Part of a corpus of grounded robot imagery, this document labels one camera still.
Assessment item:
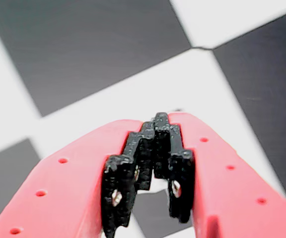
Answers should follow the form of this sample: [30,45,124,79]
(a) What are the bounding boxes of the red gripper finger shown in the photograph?
[0,119,156,238]
[153,112,286,238]

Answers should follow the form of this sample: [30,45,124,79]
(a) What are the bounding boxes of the checkerboard marker mat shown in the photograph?
[0,0,286,238]

